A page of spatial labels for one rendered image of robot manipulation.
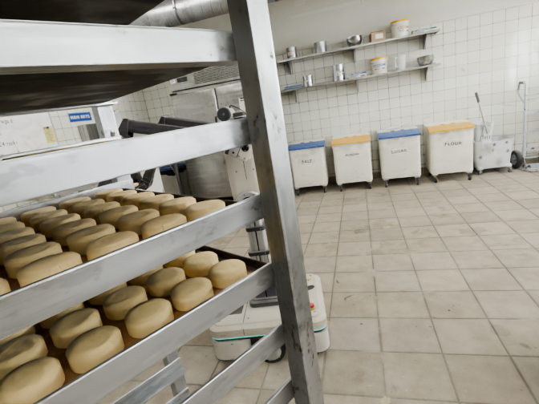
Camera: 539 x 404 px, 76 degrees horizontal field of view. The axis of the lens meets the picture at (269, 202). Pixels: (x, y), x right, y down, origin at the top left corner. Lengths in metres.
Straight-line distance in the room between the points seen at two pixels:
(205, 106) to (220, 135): 4.77
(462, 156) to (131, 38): 5.02
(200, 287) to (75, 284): 0.16
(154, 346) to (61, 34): 0.27
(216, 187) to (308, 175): 1.40
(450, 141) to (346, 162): 1.35
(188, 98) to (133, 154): 4.93
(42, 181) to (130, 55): 0.12
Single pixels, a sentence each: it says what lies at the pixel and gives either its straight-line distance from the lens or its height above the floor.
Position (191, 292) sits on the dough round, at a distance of 0.43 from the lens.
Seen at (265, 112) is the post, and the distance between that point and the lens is 0.38.
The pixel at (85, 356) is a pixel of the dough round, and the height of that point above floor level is 1.15.
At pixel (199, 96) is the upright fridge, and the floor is 1.65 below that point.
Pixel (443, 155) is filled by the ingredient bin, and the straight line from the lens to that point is 5.17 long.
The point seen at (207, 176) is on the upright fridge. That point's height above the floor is 0.50.
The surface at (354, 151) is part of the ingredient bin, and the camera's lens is 5.02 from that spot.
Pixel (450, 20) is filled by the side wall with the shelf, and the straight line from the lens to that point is 5.81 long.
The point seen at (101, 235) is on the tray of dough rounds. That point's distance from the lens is 0.42.
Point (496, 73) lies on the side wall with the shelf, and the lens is 5.92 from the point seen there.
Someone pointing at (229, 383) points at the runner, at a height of 1.05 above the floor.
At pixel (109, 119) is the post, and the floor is 1.37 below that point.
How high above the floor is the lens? 1.34
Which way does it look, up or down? 15 degrees down
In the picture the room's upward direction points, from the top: 9 degrees counter-clockwise
